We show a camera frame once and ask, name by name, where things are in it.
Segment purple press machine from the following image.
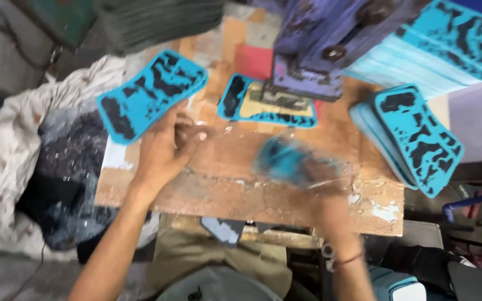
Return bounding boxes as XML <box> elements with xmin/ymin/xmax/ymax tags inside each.
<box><xmin>266</xmin><ymin>0</ymin><xmax>434</xmax><ymax>103</ymax></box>

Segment blue metal tube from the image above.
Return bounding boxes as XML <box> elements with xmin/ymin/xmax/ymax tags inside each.
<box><xmin>442</xmin><ymin>188</ymin><xmax>482</xmax><ymax>223</ymax></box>

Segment person's khaki trousers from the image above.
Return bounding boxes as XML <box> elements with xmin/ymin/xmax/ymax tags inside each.
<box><xmin>147</xmin><ymin>215</ymin><xmax>294</xmax><ymax>299</ymax></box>

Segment yellowish metal cutting die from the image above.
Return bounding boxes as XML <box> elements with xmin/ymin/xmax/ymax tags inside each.
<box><xmin>239</xmin><ymin>81</ymin><xmax>315</xmax><ymax>119</ymax></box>

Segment white sack of scraps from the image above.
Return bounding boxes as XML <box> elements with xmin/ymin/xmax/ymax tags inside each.
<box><xmin>0</xmin><ymin>54</ymin><xmax>161</xmax><ymax>262</ymax></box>

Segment teal and white container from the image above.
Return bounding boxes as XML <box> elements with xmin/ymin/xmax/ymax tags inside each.
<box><xmin>368</xmin><ymin>265</ymin><xmax>428</xmax><ymax>301</ymax></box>

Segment tall pile of light-blue sheets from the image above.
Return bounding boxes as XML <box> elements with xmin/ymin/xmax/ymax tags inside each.
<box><xmin>343</xmin><ymin>0</ymin><xmax>482</xmax><ymax>99</ymax></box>

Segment small teal foam cutout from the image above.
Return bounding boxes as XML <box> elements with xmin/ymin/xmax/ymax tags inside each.
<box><xmin>253</xmin><ymin>136</ymin><xmax>321</xmax><ymax>185</ymax></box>

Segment grey-blue foam offcut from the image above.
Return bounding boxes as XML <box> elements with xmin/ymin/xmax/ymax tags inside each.
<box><xmin>199</xmin><ymin>217</ymin><xmax>247</xmax><ymax>248</ymax></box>

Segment person's grey shirt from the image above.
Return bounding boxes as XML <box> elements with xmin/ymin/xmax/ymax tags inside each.
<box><xmin>156</xmin><ymin>267</ymin><xmax>284</xmax><ymax>301</ymax></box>

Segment dark grey sheet stack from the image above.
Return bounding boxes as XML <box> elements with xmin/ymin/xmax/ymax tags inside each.
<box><xmin>95</xmin><ymin>0</ymin><xmax>230</xmax><ymax>57</ymax></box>

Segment green metal box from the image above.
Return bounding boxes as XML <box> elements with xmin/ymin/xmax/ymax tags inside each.
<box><xmin>11</xmin><ymin>0</ymin><xmax>98</xmax><ymax>48</ymax></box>

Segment blue patterned sheet with cutout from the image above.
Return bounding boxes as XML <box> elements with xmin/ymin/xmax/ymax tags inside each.
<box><xmin>217</xmin><ymin>73</ymin><xmax>318</xmax><ymax>128</ymax></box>

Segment person's right hand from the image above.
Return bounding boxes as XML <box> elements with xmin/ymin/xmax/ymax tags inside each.
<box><xmin>302</xmin><ymin>158</ymin><xmax>364</xmax><ymax>252</ymax></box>

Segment stack of blue patterned sheets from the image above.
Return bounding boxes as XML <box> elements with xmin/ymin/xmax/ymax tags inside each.
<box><xmin>348</xmin><ymin>84</ymin><xmax>465</xmax><ymax>198</ymax></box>

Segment person's left hand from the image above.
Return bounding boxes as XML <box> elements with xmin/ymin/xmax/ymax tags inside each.
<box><xmin>133</xmin><ymin>100</ymin><xmax>212</xmax><ymax>197</ymax></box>

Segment red thread wristband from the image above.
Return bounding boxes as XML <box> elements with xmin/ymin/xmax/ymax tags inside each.
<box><xmin>332</xmin><ymin>252</ymin><xmax>365</xmax><ymax>269</ymax></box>

